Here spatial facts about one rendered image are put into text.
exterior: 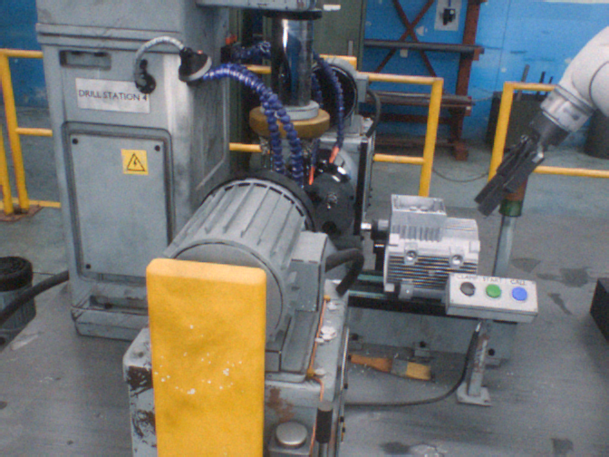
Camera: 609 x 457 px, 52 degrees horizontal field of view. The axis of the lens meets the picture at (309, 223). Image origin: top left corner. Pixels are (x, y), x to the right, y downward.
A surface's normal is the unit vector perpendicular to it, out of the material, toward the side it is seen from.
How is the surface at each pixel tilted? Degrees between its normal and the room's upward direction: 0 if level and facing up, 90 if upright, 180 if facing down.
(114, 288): 90
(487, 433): 0
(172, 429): 90
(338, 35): 90
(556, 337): 0
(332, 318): 0
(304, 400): 90
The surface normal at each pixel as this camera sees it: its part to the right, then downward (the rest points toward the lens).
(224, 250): -0.13, 0.39
